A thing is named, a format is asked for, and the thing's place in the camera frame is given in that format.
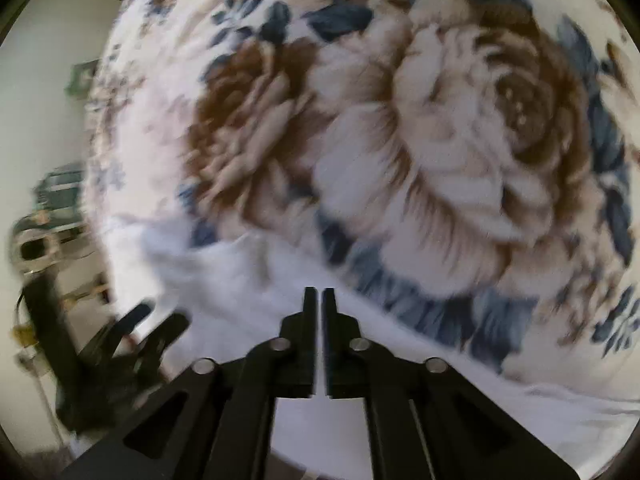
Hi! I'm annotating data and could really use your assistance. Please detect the white pants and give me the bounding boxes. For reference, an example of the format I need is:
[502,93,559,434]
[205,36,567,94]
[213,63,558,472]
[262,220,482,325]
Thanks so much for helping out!
[100,215,637,479]

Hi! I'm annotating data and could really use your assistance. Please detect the floral printed blanket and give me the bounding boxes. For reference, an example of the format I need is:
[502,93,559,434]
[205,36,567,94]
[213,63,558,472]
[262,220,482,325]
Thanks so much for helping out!
[82,0,640,397]

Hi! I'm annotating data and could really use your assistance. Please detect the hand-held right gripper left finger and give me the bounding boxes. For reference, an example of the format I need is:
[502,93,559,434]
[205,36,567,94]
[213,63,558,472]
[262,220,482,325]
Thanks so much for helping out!
[62,287,317,480]

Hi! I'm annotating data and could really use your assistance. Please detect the green crate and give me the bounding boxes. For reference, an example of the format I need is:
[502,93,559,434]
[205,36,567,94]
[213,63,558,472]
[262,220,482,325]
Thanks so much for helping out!
[32,162,87,234]

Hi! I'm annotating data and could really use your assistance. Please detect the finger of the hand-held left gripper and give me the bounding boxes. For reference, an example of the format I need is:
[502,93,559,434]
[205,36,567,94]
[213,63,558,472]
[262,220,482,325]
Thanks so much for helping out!
[134,312,192,377]
[102,301,157,357]

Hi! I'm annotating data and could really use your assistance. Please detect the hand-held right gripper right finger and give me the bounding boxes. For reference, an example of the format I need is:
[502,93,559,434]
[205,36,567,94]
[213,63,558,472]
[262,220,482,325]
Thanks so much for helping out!
[322,288,582,480]

